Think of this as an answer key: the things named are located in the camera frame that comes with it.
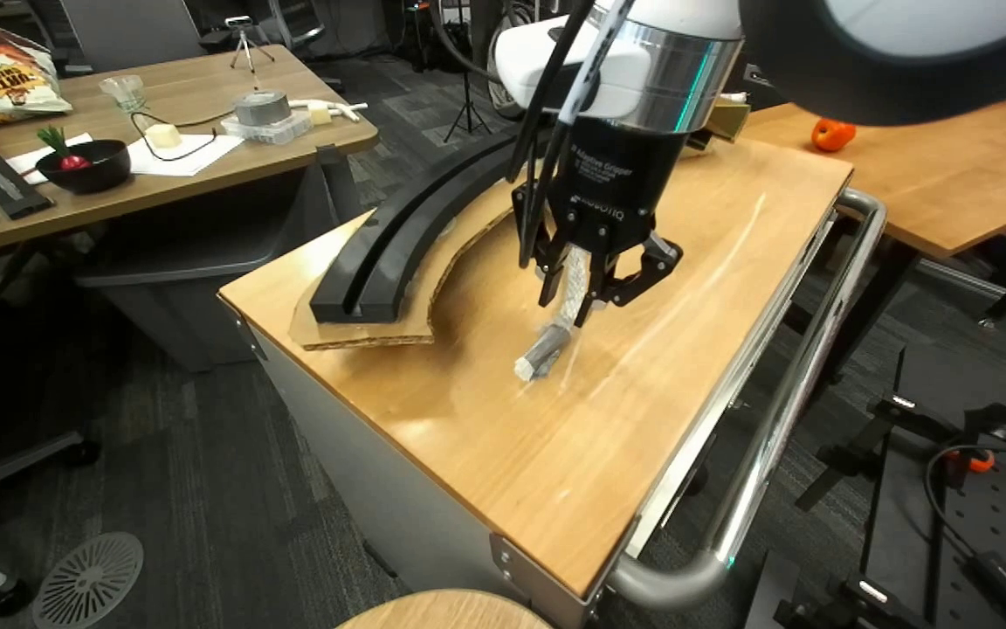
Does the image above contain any black curved foam track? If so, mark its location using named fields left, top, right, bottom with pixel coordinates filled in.
left=311, top=132, right=518, bottom=323

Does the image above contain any snack chip bag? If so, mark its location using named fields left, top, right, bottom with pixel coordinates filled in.
left=0, top=27, right=69, bottom=122

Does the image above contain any black bowl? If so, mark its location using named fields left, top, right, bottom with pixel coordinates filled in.
left=38, top=139, right=129, bottom=196

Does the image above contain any white paper sheet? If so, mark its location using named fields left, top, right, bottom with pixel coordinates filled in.
left=129, top=132, right=218, bottom=179

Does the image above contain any chrome cart handle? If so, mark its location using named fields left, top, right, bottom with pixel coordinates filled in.
left=608, top=187, right=887, bottom=611

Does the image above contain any round wooden stool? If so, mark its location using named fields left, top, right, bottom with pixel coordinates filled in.
left=339, top=590, right=553, bottom=629

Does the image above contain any orange fruit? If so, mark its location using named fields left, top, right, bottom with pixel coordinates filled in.
left=811, top=119, right=856, bottom=152

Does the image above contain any wooden office desk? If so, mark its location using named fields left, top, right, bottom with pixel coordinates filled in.
left=0, top=44, right=378, bottom=248

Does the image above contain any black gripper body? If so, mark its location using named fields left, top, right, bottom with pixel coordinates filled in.
left=514, top=119, right=683, bottom=260

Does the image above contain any grey braided rope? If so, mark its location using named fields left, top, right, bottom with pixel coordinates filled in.
left=509, top=243, right=598, bottom=387

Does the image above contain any small camera tripod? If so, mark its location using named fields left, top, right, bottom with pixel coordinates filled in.
left=225, top=13, right=271, bottom=73

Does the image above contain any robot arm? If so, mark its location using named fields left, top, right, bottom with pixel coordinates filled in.
left=495, top=0, right=1006, bottom=323

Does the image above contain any grey tape roll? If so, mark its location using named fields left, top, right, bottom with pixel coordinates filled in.
left=235, top=90, right=290, bottom=124

